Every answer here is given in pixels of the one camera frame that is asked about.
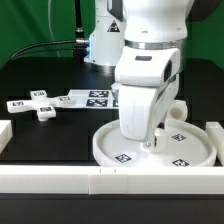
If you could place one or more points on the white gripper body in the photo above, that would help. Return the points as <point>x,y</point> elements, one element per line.
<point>146,83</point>

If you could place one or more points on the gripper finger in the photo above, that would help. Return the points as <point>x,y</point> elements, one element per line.
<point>149,141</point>

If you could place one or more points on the white round table top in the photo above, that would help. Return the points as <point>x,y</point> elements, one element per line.
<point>178,144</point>

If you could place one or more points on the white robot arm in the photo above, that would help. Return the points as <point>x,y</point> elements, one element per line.
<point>142,42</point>

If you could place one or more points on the white marker sheet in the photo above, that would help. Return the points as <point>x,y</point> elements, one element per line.
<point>91,99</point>

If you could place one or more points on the white right fence block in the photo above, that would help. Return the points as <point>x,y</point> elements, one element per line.
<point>216,134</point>

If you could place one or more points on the white fence block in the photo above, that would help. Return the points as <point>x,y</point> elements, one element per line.
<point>5,133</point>
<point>216,134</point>

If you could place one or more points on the white cross-shaped table base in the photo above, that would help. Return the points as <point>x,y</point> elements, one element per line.
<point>41,103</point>

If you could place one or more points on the white front fence bar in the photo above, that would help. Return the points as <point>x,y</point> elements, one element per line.
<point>100,180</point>

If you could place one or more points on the white left fence block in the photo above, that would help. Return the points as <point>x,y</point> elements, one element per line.
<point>5,133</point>

